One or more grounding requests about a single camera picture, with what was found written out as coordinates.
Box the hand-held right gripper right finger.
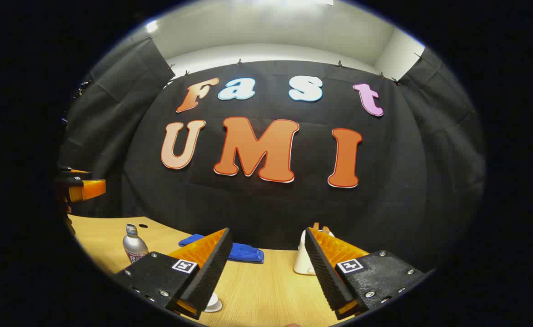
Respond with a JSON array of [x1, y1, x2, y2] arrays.
[[304, 227, 430, 321]]

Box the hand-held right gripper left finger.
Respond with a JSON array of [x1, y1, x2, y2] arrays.
[[112, 227, 234, 321]]

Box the white teacup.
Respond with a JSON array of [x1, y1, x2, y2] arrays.
[[203, 292, 223, 313]]

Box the silver water bottle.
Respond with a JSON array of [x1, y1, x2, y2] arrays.
[[122, 223, 149, 264]]

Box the white toaster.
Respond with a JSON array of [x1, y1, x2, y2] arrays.
[[294, 229, 335, 276]]

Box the blue towel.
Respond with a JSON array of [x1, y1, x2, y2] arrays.
[[178, 234, 265, 264]]

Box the black backdrop cloth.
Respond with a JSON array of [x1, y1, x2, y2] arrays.
[[57, 39, 487, 273]]

